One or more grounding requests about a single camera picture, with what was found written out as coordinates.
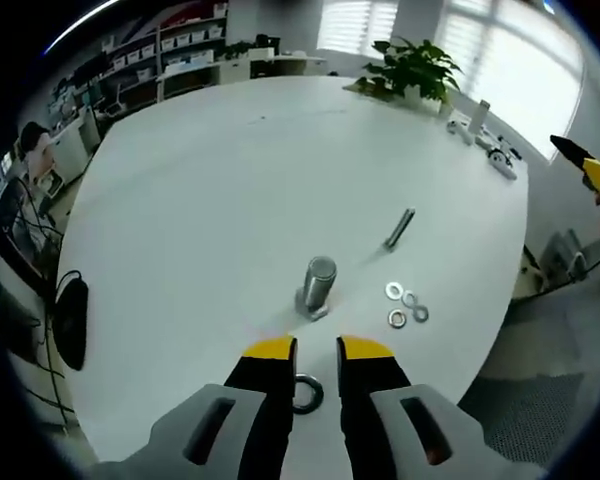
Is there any white device with black parts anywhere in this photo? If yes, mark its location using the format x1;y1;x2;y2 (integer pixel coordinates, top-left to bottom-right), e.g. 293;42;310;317
474;133;520;182

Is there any shelving with white bins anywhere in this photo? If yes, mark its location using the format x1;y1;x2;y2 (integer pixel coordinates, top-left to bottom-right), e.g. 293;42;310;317
98;0;230;104

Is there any large steel washer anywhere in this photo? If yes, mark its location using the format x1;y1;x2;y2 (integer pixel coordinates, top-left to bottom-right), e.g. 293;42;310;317
291;372;325;415

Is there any black oval pad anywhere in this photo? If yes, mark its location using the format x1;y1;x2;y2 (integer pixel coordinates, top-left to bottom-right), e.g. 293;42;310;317
53;269;90;372

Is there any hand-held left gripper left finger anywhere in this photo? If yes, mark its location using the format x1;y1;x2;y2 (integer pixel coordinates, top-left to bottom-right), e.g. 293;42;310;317
149;334;299;480

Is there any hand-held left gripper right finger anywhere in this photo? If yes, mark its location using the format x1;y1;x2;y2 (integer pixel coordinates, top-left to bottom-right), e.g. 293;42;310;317
335;334;506;480

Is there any green potted plant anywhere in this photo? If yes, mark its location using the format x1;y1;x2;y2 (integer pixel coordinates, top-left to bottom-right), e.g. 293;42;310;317
362;38;465;107

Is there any slim steel bolt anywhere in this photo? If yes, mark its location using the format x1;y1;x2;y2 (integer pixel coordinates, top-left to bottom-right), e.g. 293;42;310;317
383;206;417;250

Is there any white cylindrical bottle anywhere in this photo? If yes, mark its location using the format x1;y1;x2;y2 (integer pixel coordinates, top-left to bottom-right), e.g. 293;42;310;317
469;99;492;136

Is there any small white device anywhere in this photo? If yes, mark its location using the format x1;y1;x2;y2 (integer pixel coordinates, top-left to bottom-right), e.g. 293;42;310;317
446;119;475;147

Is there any white low cabinet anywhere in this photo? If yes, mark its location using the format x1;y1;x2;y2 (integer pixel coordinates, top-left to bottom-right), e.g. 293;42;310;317
154;48;327;103

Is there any black cable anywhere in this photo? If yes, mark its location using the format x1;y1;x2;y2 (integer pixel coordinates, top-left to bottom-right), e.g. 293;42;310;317
0;177;76;416

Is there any large steel threaded stud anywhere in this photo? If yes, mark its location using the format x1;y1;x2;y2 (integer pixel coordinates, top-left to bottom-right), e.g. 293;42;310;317
293;255;339;322

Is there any grey chair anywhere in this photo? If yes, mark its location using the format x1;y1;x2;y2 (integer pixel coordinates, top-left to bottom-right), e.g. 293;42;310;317
538;228;587;289

